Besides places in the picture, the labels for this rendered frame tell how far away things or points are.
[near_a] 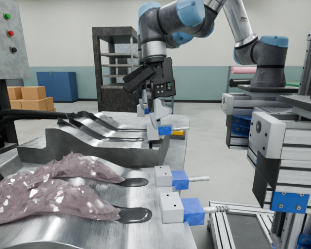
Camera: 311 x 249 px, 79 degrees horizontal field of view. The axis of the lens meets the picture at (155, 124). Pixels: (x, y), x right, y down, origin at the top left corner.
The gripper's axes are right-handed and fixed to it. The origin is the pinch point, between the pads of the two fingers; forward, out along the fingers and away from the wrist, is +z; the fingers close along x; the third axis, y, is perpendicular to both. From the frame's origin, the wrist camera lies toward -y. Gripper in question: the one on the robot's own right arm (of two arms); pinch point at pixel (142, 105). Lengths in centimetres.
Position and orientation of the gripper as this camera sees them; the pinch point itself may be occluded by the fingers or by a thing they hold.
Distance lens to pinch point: 91.1
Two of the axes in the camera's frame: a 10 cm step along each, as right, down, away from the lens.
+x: 2.0, -2.6, 9.4
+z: 0.0, 9.6, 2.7
